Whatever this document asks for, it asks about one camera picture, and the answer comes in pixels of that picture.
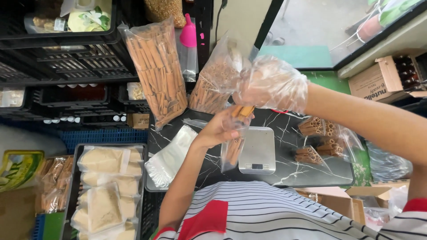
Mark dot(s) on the green floor mat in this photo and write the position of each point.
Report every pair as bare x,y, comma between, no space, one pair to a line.
297,56

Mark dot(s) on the silver digital kitchen scale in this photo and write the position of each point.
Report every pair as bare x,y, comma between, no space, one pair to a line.
257,150

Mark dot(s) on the bag of yellow grain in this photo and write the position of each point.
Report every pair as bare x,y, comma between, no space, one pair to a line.
165,11

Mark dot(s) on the pile of beige powder packets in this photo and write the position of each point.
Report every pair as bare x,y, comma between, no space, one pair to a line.
106,193

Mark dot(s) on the black tray crate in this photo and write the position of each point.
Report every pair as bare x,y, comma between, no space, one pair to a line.
68,186

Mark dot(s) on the filled small cinnamon packet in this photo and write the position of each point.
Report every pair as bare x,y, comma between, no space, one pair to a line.
331,128
310,126
308,156
328,148

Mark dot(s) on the pink plastic funnel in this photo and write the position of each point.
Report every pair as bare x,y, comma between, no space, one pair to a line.
189,33

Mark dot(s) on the person's right hand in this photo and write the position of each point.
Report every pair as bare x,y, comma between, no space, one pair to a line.
277,86

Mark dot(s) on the cardboard box with brown bottles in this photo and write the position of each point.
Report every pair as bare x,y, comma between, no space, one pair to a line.
387,78

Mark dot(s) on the heap of cinnamon bags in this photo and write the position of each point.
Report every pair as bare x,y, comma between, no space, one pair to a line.
55,183

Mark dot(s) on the stack of empty clear bags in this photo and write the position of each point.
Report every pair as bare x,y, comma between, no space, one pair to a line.
168,156

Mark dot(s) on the red rubber band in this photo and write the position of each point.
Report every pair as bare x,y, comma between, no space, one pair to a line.
279,111

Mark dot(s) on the person's striped shirt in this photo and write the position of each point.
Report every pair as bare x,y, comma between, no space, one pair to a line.
267,213

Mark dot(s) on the crumpled clear plastic bag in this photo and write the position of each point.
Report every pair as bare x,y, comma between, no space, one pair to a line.
387,165

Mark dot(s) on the black plastic crate rack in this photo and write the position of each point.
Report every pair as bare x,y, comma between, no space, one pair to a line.
73,63

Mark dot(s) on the blue plastic crate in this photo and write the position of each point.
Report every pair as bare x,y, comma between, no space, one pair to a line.
100,136

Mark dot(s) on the person's right fingers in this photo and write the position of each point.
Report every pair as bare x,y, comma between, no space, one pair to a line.
248,88

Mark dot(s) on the sealed large cinnamon stick bag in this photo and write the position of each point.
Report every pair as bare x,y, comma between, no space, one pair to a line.
156,70

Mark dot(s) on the large cinnamon stick bag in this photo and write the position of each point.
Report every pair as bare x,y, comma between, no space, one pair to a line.
213,86
156,70

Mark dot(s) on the red flower pot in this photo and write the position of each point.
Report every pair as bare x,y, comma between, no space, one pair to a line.
369,28

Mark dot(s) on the small clear cinnamon stick bag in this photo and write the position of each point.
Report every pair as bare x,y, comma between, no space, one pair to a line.
233,150

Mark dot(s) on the small brown cardboard box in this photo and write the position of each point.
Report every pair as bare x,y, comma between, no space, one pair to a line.
140,121

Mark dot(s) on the yellow green printed bag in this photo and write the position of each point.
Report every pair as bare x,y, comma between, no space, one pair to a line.
18,168

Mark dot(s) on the person's left hand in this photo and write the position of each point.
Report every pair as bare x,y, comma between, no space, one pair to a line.
215,130

